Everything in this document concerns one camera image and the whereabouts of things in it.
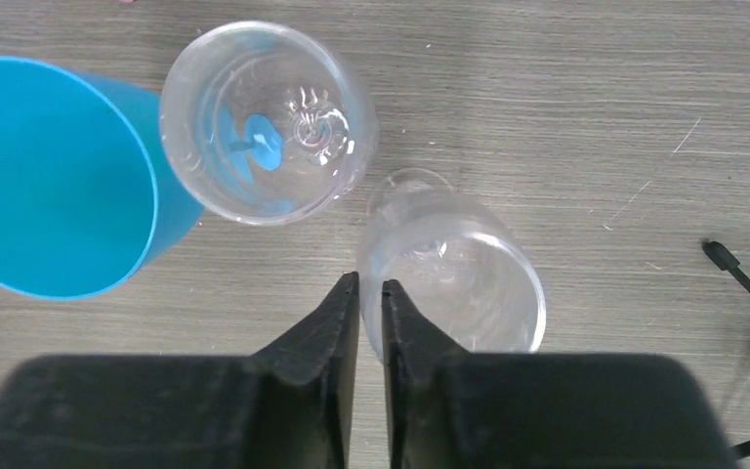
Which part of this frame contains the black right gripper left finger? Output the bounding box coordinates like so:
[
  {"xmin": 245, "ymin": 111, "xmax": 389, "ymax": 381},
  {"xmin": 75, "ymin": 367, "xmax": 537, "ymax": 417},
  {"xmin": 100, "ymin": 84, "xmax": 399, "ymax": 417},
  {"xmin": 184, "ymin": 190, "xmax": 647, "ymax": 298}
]
[{"xmin": 0, "ymin": 273, "xmax": 359, "ymax": 468}]

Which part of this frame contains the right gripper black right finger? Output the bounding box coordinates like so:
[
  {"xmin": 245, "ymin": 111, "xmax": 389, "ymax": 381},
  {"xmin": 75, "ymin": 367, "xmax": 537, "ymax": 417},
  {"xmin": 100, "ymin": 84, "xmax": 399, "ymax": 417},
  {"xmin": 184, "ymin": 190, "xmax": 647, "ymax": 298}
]
[{"xmin": 381, "ymin": 280, "xmax": 736, "ymax": 468}]

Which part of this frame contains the clear wine glass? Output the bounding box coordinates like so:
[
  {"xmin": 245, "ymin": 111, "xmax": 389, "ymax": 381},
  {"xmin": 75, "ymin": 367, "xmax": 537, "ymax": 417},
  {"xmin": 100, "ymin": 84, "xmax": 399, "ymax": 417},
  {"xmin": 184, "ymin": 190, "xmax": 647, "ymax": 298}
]
[
  {"xmin": 355, "ymin": 168, "xmax": 547, "ymax": 360},
  {"xmin": 159, "ymin": 21, "xmax": 379, "ymax": 226}
]

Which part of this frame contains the blue plastic wine glass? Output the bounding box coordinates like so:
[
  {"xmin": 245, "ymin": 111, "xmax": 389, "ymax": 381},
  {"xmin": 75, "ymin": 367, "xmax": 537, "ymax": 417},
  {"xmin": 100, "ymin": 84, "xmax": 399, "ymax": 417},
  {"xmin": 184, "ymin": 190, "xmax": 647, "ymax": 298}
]
[{"xmin": 0, "ymin": 56, "xmax": 203, "ymax": 300}]

